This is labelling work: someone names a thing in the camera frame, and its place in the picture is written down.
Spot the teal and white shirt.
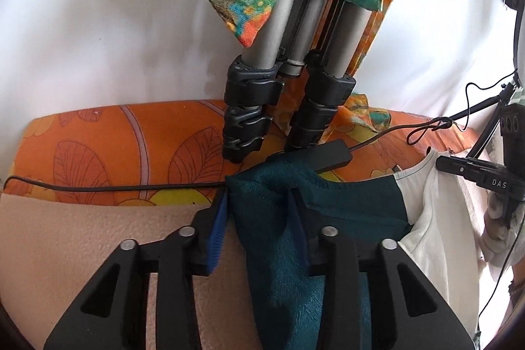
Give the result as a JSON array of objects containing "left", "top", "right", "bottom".
[{"left": 227, "top": 151, "right": 479, "bottom": 349}]

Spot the right gloved hand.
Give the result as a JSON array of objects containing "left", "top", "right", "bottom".
[{"left": 480, "top": 192, "right": 524, "bottom": 275}]

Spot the beige fleece blanket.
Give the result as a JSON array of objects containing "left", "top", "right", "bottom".
[{"left": 1, "top": 195, "right": 262, "bottom": 349}]

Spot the orange floral bedsheet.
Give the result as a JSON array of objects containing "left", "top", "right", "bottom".
[{"left": 2, "top": 101, "right": 477, "bottom": 206}]

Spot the folded grey tripod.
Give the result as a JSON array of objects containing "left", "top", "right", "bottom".
[{"left": 222, "top": 0, "right": 371, "bottom": 163}]

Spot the ring light with tripod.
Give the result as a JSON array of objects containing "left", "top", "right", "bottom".
[{"left": 450, "top": 0, "right": 524, "bottom": 158}]

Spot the black power cable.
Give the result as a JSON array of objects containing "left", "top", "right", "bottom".
[{"left": 3, "top": 174, "right": 228, "bottom": 194}]

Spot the black inline cable switch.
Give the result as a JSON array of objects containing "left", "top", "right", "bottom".
[{"left": 264, "top": 138, "right": 354, "bottom": 174}]

